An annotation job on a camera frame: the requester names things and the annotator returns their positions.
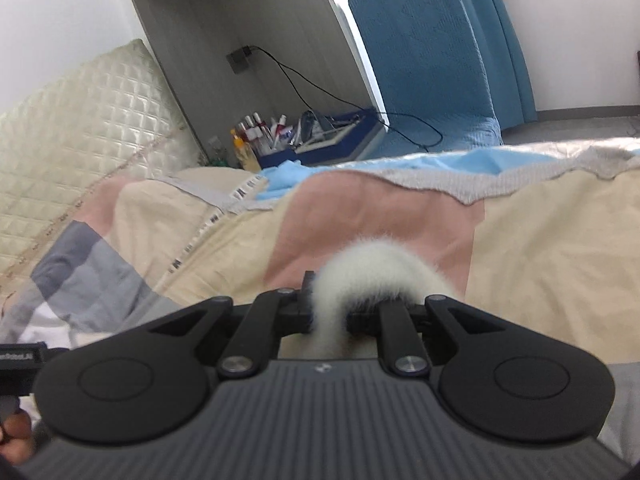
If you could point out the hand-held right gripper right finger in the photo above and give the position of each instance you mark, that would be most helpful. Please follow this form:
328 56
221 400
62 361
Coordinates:
364 323

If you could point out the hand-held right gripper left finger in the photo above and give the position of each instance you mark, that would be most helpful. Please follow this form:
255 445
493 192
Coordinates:
299 319

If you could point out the white fluffy blue-striped sweater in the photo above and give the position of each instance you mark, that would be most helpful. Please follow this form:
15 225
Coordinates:
372 272

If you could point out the person's left hand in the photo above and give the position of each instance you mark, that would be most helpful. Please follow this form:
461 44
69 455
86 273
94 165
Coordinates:
17 437

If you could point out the yellow bottle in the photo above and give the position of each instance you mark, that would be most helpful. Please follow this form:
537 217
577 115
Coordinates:
245 152

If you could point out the light blue bed sheet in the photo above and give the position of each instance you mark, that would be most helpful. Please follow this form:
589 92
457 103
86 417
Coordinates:
440 162

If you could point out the bedside table with bottles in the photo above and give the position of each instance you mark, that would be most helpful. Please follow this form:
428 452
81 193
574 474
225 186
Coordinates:
345 142

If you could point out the cluster of cosmetic bottles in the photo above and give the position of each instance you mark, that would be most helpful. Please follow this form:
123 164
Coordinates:
260 130

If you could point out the patchwork pastel quilt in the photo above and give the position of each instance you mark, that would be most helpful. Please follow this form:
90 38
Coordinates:
550 265

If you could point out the cream quilted headboard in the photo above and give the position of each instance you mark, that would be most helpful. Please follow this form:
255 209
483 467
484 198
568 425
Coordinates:
75 130

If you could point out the blue covered chair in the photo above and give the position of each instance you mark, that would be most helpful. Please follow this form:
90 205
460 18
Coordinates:
425 50

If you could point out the blue curtain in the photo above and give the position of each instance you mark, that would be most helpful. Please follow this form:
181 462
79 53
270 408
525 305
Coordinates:
505 50

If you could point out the grey built-in cabinet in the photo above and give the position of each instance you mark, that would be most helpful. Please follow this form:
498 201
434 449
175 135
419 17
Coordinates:
210 20

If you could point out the black wall charger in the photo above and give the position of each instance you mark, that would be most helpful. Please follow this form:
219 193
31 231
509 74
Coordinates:
239 59

